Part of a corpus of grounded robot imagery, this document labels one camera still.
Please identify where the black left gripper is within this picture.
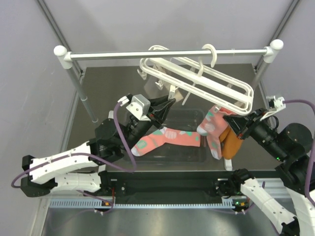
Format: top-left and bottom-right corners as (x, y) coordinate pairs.
(121, 96), (175, 152)

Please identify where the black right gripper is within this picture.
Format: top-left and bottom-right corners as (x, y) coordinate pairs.
(222, 106), (287, 160)

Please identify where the orange beige sock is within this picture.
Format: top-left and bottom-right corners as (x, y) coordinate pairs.
(219, 127), (243, 160)

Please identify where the pink patterned sock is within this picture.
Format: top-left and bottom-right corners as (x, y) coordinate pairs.
(197, 105), (234, 160)
(131, 127), (201, 157)

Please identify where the white plastic clip hanger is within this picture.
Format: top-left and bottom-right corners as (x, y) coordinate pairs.
(138, 44), (254, 116)

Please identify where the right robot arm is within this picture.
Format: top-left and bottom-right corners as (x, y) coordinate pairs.
(216, 109), (315, 236)

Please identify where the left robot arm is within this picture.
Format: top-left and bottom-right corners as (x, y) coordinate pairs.
(11, 94), (176, 198)

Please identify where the grey beige sock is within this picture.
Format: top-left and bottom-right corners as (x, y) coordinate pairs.
(144, 66), (184, 102)

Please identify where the clear plastic bin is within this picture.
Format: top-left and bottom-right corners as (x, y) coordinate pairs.
(131, 108), (209, 165)

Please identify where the silver clothes rack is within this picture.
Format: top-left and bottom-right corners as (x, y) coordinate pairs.
(53, 39), (284, 170)

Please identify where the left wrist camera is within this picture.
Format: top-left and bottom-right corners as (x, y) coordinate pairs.
(126, 94), (151, 121)

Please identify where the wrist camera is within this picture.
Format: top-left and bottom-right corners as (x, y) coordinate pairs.
(126, 94), (151, 121)
(260, 95), (286, 121)

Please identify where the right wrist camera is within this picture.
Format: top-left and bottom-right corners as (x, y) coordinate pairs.
(260, 95), (286, 121)

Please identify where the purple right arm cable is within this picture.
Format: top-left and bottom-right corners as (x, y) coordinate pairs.
(283, 99), (315, 207)

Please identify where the grey cable duct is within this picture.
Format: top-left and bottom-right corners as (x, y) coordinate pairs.
(49, 199), (249, 209)

